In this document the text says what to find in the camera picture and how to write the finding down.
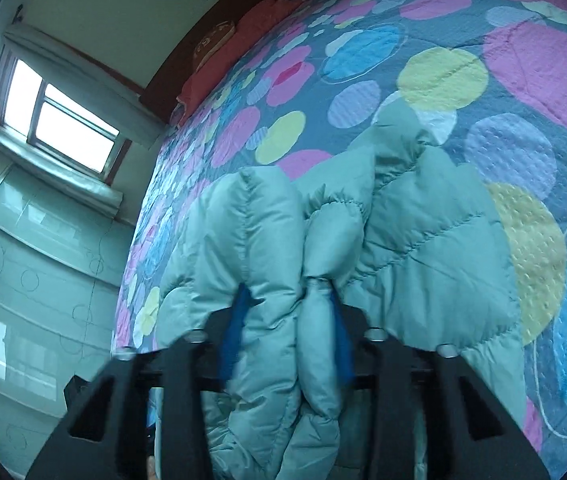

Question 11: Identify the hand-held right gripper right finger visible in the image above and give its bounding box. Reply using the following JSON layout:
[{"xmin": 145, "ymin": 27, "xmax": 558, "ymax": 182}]
[{"xmin": 327, "ymin": 290, "xmax": 552, "ymax": 480}]

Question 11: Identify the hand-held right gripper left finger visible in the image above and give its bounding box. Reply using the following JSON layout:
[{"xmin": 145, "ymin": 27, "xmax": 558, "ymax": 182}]
[{"xmin": 26, "ymin": 284, "xmax": 260, "ymax": 480}]

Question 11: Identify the green puffer jacket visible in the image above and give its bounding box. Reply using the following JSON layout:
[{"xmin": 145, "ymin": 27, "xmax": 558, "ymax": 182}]
[{"xmin": 150, "ymin": 97, "xmax": 527, "ymax": 480}]

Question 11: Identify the patterned sliding-door wardrobe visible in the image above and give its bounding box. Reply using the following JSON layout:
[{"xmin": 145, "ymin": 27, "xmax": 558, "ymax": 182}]
[{"xmin": 0, "ymin": 149, "xmax": 136, "ymax": 463}]

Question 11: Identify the bright window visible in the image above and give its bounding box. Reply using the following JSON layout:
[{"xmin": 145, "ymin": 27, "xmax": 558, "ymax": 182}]
[{"xmin": 0, "ymin": 44, "xmax": 133, "ymax": 187}]

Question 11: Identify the wooden headboard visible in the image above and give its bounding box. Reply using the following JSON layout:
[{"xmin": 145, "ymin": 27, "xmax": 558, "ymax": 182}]
[{"xmin": 142, "ymin": 0, "xmax": 305, "ymax": 127}]

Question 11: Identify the red pillow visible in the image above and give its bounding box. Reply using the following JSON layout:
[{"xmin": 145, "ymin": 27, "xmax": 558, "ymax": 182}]
[{"xmin": 176, "ymin": 0, "xmax": 310, "ymax": 112}]

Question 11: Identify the dotted bed cover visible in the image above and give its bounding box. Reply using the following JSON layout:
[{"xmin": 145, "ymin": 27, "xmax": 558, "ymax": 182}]
[{"xmin": 112, "ymin": 0, "xmax": 567, "ymax": 480}]

